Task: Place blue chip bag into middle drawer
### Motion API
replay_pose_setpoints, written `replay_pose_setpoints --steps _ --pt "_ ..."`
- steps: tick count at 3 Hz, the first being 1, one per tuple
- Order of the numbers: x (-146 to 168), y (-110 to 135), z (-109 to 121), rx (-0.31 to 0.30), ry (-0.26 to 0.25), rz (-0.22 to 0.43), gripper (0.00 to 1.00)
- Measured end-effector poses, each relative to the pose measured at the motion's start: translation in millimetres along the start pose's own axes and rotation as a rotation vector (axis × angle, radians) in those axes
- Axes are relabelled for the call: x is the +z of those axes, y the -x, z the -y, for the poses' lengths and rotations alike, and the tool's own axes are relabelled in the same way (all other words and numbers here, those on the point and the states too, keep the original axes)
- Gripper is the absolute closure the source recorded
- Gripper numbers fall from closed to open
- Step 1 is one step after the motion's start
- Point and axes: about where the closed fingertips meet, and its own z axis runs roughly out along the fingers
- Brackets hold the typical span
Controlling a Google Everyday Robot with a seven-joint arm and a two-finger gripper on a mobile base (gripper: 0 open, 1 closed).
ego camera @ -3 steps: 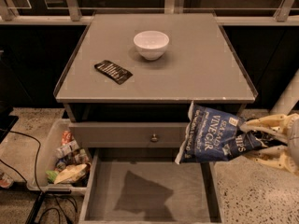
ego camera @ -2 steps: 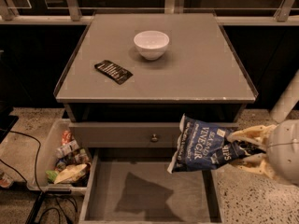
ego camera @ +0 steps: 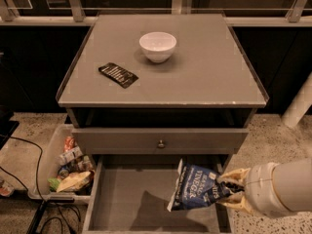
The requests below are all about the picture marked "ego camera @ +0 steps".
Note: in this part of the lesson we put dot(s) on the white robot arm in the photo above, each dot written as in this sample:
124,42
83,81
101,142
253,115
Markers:
293,183

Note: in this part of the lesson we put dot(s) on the dark furniture at left edge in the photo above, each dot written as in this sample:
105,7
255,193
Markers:
7,126

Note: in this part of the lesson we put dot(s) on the metal window railing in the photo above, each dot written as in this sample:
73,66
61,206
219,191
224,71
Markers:
86,11

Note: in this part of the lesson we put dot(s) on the red can in bin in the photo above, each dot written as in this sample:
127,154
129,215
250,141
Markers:
69,143

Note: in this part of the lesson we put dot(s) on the white ceramic bowl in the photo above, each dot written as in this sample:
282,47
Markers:
157,46

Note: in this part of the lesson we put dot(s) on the yellow snack bag in bin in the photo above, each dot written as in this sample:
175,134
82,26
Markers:
75,182

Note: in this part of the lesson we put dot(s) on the round metal drawer knob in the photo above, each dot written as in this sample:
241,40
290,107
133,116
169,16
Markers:
161,144

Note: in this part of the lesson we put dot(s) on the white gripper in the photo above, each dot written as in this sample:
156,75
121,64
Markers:
260,185

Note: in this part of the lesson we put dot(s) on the clear plastic storage bin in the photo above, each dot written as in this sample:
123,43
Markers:
48,168

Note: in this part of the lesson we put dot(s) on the black snack packet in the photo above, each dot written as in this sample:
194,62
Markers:
118,74

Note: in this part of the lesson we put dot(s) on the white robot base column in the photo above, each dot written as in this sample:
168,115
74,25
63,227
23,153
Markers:
300,104

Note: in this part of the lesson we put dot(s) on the white carton in bin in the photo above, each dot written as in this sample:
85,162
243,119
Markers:
70,155

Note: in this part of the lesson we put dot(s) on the grey drawer cabinet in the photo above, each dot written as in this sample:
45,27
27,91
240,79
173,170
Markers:
206,83

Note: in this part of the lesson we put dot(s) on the red white object on floor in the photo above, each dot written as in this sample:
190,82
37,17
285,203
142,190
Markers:
6,189

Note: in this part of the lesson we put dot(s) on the blue chip bag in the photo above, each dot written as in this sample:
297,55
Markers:
197,187

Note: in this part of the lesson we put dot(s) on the open grey middle drawer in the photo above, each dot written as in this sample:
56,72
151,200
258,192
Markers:
131,193

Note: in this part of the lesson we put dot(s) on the closed grey top drawer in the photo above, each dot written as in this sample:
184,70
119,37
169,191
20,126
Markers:
145,140

